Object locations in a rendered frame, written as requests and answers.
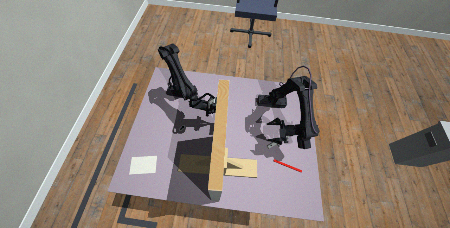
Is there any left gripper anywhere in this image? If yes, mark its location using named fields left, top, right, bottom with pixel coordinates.
left=267, top=118, right=296, bottom=145

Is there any white paper sheet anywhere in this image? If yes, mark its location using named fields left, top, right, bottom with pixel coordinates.
left=129, top=156, right=157, bottom=175

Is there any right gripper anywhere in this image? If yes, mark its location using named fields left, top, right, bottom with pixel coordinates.
left=199, top=97, right=216, bottom=116

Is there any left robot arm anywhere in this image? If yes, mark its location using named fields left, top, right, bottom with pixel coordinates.
left=258, top=76, right=320, bottom=149

